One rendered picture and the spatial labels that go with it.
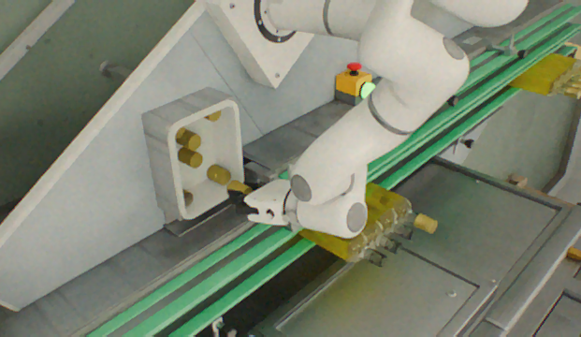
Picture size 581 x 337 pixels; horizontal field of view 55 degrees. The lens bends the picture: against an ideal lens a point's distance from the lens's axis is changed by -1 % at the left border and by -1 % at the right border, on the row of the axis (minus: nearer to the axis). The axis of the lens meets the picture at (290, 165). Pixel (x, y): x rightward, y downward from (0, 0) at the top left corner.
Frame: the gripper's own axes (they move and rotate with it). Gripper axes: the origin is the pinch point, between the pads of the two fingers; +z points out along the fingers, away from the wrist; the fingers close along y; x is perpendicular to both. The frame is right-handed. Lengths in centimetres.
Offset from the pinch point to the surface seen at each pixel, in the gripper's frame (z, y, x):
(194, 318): 4.3, -16.5, -21.0
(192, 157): 9.2, -3.8, 8.2
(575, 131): 150, 613, -217
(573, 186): 149, 598, -284
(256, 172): 6.8, 9.6, -0.4
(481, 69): -1, 99, -2
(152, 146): 12.1, -9.9, 12.8
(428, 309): -21.9, 25.2, -36.8
